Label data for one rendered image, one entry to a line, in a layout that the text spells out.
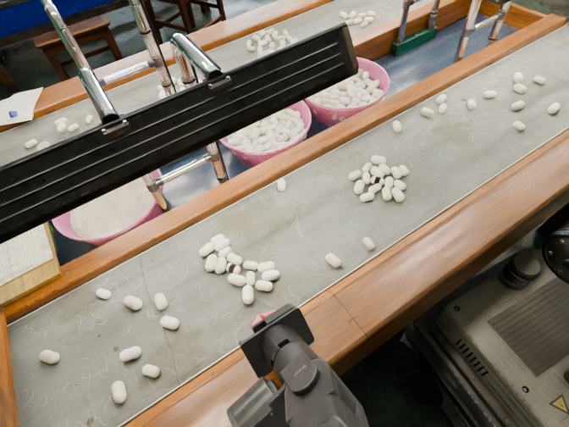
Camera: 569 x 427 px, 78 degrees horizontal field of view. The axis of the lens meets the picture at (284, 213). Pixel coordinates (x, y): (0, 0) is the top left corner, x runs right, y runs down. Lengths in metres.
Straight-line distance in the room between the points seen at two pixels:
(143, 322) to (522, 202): 0.81
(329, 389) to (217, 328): 0.37
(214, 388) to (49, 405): 0.29
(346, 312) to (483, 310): 0.48
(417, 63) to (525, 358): 0.96
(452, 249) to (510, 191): 0.21
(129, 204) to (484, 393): 1.01
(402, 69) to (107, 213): 1.04
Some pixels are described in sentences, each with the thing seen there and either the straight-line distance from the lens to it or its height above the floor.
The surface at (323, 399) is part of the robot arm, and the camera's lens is 0.37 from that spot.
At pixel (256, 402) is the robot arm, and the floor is 0.92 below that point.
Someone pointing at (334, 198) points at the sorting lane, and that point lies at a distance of 0.82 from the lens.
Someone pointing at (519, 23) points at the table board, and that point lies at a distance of 1.70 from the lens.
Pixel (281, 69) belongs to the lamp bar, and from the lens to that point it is 0.56.
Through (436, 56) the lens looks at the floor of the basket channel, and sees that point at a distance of 1.46.
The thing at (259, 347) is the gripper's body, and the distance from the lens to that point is 0.55.
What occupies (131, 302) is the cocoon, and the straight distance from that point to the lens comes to 0.76.
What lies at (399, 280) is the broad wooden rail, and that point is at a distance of 0.70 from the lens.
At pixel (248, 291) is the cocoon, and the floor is 0.76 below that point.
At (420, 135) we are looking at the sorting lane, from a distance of 1.00.
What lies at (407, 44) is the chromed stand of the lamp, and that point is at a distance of 1.46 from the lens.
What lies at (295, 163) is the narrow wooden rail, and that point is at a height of 0.76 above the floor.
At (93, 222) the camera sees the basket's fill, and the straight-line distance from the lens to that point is 0.96.
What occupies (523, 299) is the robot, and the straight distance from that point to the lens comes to 1.12.
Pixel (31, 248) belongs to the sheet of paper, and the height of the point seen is 0.78.
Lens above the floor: 1.38
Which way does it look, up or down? 53 degrees down
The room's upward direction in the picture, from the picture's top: 8 degrees counter-clockwise
